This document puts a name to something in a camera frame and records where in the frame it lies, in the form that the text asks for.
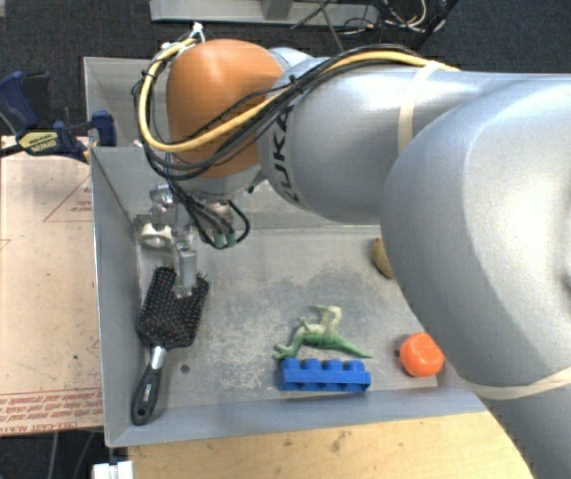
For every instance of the brown cardboard board red print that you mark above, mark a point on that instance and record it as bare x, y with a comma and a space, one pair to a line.
46, 287

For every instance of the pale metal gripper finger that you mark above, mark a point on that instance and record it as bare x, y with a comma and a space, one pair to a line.
186, 267

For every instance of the blue toy building brick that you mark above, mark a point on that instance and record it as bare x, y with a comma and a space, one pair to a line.
323, 378

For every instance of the grey metal bin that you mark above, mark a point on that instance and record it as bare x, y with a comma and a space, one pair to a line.
260, 287

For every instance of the orange round toy piece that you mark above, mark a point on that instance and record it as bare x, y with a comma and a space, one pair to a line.
420, 356

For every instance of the green toy dinosaur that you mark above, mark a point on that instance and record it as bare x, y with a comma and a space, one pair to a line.
321, 337

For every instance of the tan rounded toy food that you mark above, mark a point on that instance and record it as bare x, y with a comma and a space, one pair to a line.
381, 260

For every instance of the black hairbrush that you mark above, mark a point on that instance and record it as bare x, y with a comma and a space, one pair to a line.
171, 312

